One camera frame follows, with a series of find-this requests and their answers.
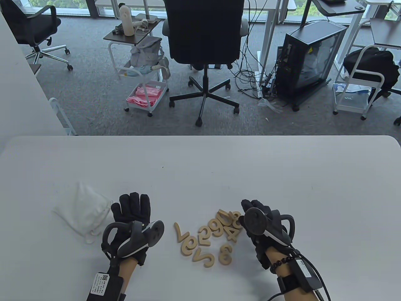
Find grey backpack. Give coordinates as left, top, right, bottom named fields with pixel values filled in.
left=130, top=36, right=171, bottom=79

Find black high-back office chair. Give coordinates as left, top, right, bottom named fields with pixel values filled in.
left=162, top=0, right=249, bottom=127

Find black bag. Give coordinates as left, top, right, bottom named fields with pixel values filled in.
left=343, top=47, right=401, bottom=102

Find light blue pouch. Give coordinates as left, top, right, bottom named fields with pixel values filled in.
left=123, top=64, right=161, bottom=77

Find black sensor cable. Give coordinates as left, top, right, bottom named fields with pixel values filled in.
left=268, top=248, right=331, bottom=301

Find cream cylindrical device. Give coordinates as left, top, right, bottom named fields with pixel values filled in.
left=119, top=5, right=136, bottom=36

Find dark bead bracelet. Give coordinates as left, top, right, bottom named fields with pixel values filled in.
left=269, top=256, right=296, bottom=274

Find black wrist sensor box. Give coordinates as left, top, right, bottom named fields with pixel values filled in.
left=288, top=257, right=323, bottom=290
left=86, top=272, right=124, bottom=301

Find dark-topped white-frame desk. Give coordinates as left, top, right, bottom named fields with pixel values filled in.
left=334, top=0, right=401, bottom=73

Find black chrome-base office chair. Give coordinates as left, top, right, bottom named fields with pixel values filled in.
left=0, top=0, right=73, bottom=71

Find person's right hand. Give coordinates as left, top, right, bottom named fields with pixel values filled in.
left=241, top=199, right=295, bottom=270

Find person's left hand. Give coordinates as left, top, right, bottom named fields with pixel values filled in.
left=101, top=192, right=151, bottom=267

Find white cart with dark top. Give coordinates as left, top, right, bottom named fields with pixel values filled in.
left=103, top=18, right=170, bottom=118

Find person's right forearm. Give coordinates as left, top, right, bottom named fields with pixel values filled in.
left=265, top=246, right=317, bottom=301

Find grey handheld tracking controller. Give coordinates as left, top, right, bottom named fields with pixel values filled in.
left=101, top=220, right=165, bottom=258
left=244, top=208, right=295, bottom=246

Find tangle of black cables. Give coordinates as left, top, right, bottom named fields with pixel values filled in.
left=229, top=0, right=278, bottom=98

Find white metal rack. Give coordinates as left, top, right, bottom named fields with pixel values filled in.
left=49, top=98, right=77, bottom=136

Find person's left forearm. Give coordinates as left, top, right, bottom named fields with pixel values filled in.
left=118, top=257, right=138, bottom=293

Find pile of wooden number blocks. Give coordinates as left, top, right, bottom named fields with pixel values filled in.
left=174, top=209, right=243, bottom=268

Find black computer tower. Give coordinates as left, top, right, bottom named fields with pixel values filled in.
left=276, top=20, right=348, bottom=112

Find white rolling cart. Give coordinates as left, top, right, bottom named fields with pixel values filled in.
left=333, top=44, right=386, bottom=120

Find flat white box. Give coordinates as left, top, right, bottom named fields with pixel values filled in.
left=135, top=13, right=158, bottom=24

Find black standing desk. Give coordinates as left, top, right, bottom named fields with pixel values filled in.
left=299, top=0, right=366, bottom=29

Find white drawstring cloth bag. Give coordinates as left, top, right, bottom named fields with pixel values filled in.
left=53, top=181, right=114, bottom=244

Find clear plastic wrapper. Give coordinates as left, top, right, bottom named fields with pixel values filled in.
left=258, top=98, right=284, bottom=113

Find pink folded cloths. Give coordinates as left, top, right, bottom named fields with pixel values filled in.
left=127, top=86, right=163, bottom=108

